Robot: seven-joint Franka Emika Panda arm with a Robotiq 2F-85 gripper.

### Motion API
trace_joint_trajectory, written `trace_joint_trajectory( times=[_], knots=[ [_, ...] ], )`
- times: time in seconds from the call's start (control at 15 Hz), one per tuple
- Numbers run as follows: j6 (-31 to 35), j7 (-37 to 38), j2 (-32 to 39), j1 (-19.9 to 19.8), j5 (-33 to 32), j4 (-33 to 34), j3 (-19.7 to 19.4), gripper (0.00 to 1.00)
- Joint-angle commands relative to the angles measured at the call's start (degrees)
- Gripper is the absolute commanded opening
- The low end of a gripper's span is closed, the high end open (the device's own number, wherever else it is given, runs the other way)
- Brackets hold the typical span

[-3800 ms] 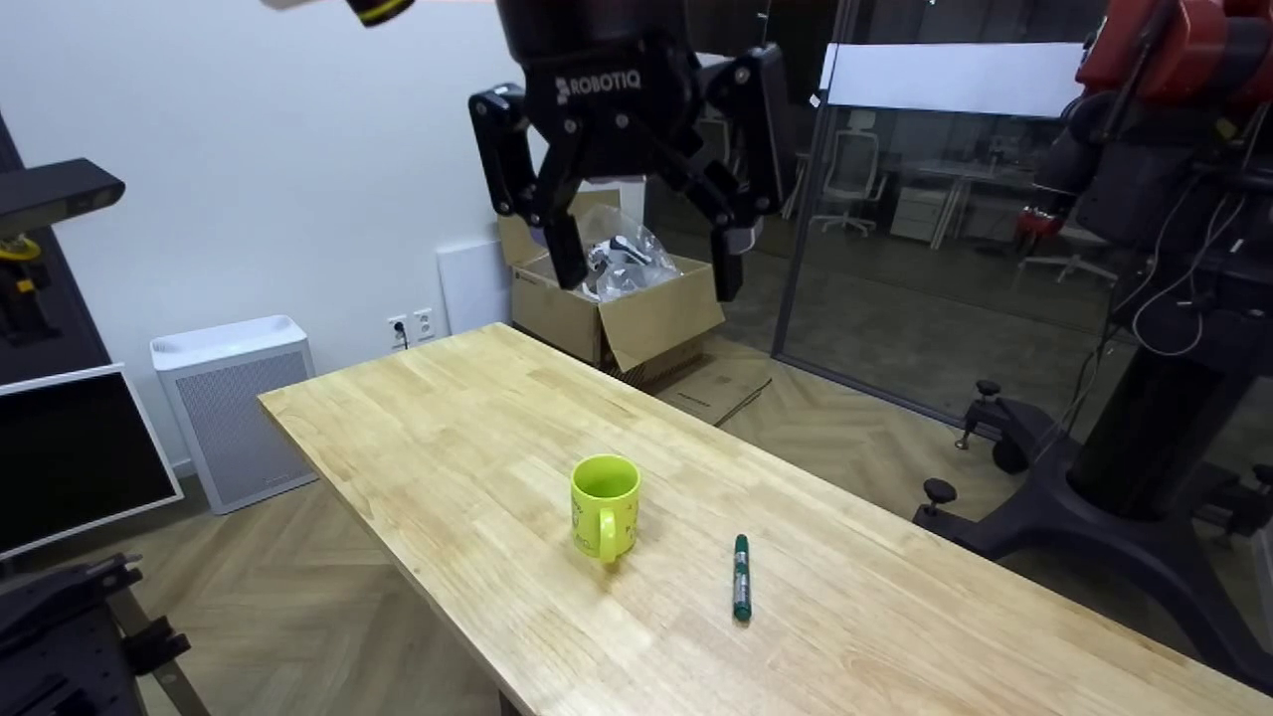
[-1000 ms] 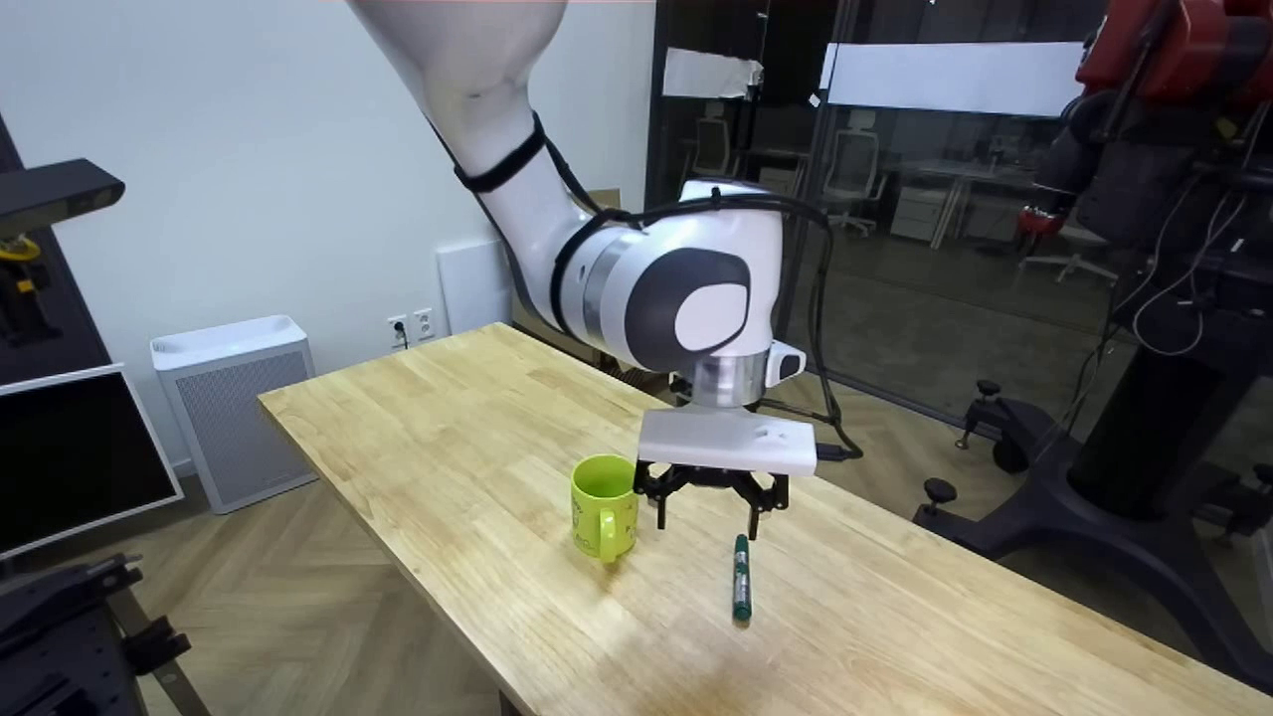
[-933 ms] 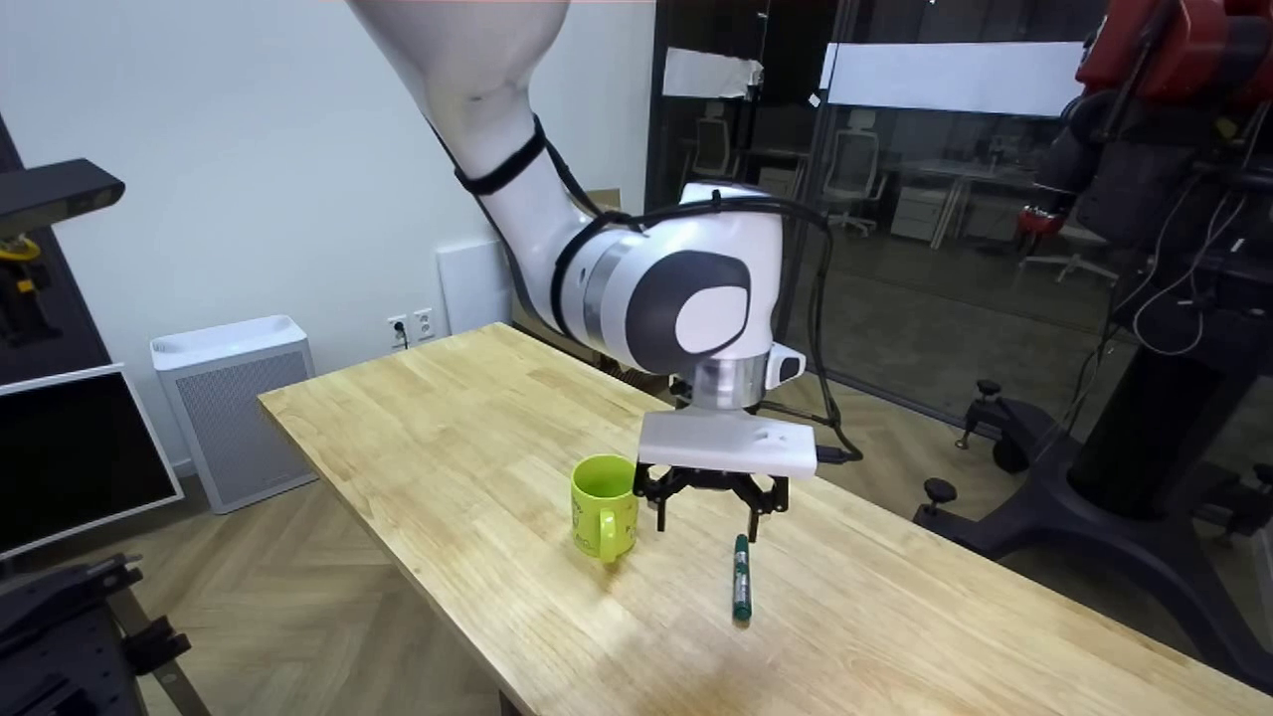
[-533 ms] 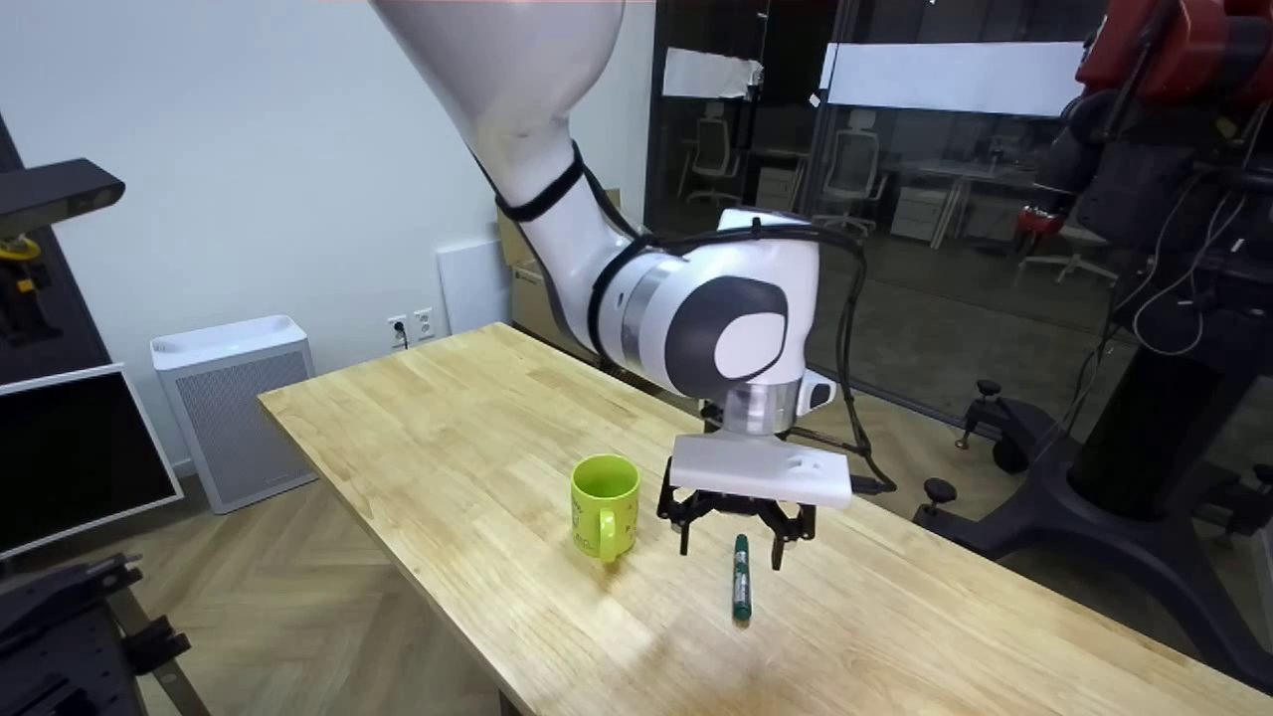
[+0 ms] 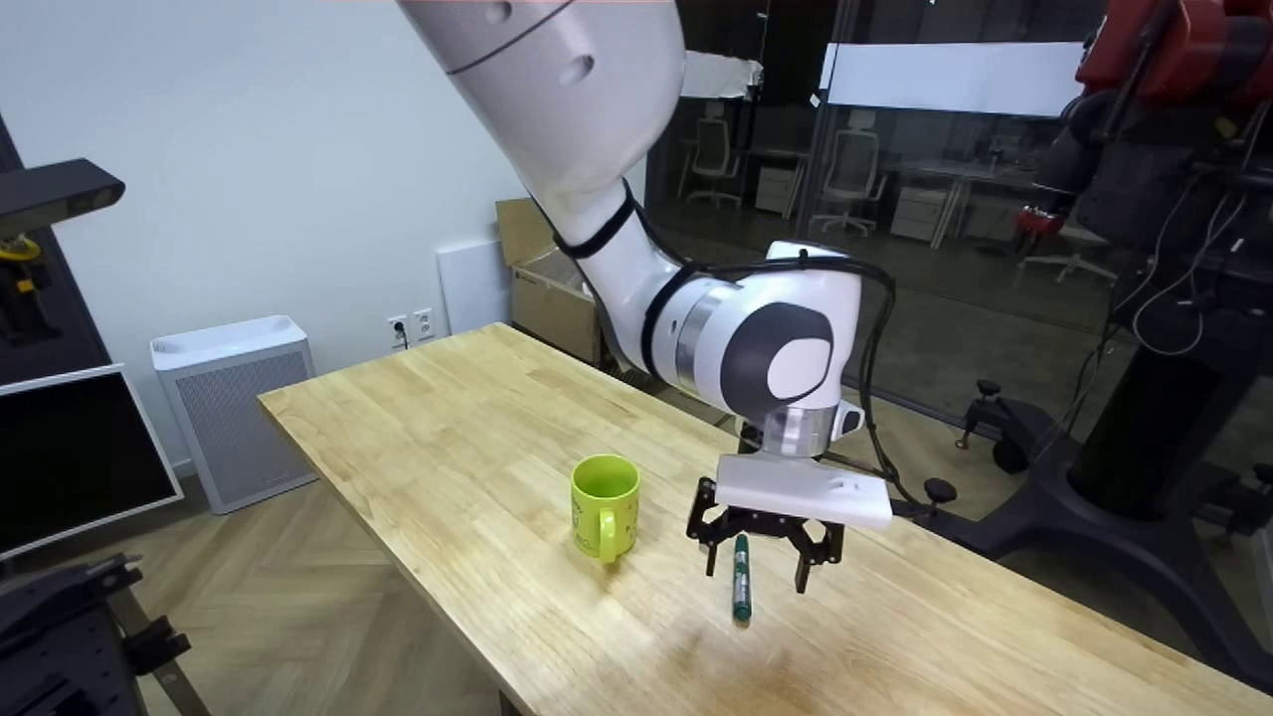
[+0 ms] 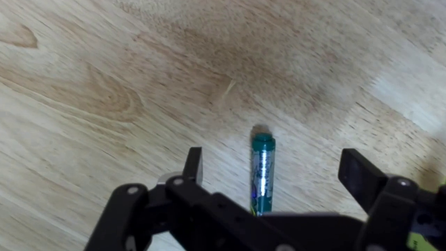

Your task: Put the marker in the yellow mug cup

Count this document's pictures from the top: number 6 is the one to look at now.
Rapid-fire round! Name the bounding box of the green marker pen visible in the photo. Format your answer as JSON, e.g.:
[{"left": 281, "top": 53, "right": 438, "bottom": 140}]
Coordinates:
[{"left": 249, "top": 131, "right": 277, "bottom": 218}]

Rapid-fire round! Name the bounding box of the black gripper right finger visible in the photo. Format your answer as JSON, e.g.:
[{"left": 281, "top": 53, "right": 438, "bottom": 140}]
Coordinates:
[{"left": 337, "top": 148, "right": 446, "bottom": 251}]

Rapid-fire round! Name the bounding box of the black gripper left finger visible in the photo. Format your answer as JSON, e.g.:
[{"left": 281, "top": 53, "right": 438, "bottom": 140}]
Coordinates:
[{"left": 83, "top": 147, "right": 261, "bottom": 251}]

